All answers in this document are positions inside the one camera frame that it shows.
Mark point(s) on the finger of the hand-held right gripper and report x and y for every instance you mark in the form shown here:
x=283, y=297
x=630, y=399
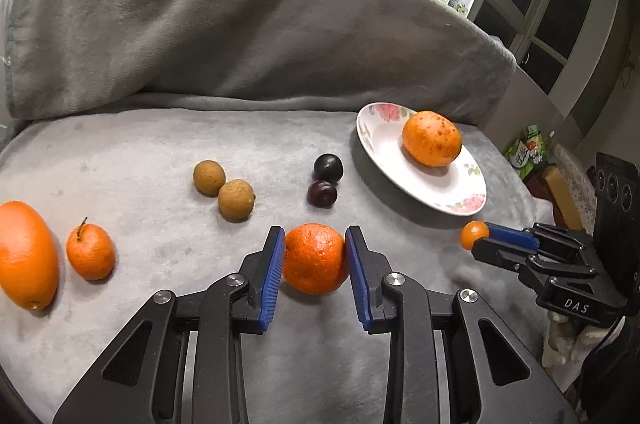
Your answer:
x=500, y=254
x=510, y=236

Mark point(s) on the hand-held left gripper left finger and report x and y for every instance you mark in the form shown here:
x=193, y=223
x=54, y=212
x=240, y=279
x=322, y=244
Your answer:
x=272, y=279

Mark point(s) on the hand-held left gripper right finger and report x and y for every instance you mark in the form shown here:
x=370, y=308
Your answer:
x=357, y=279

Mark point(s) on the tiny orange kumquat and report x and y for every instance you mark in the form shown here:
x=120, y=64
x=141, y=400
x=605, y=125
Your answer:
x=474, y=235

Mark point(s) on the deep orange round tangerine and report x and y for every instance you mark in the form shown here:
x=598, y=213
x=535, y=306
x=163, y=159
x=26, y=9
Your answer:
x=315, y=259

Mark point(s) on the brown longan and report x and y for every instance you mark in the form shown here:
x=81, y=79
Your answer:
x=236, y=200
x=209, y=176

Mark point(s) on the dark purple plum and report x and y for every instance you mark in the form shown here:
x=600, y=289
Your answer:
x=328, y=166
x=321, y=193

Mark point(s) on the white floral plate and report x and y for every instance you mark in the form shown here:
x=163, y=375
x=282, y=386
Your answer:
x=390, y=154

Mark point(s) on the small tangerine with stem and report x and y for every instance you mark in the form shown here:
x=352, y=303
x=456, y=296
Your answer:
x=91, y=253

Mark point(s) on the person's right forearm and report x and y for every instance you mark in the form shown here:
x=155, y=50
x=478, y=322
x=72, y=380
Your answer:
x=612, y=364

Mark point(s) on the person's right hand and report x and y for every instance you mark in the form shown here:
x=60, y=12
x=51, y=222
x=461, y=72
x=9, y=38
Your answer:
x=562, y=344

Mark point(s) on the yellow-brown box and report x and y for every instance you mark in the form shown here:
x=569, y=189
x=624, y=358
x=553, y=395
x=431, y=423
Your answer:
x=560, y=194

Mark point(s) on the green printed package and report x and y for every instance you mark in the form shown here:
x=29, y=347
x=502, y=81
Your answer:
x=527, y=151

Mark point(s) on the white lace cloth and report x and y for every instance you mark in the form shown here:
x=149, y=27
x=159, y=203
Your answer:
x=575, y=174

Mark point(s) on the speckled orange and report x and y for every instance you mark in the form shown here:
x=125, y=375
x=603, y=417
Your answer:
x=431, y=138

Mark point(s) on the grey fleece blanket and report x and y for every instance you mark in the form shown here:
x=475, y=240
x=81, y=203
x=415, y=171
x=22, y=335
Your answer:
x=200, y=54

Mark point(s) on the large oval orange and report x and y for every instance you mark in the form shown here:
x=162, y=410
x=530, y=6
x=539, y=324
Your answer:
x=25, y=254

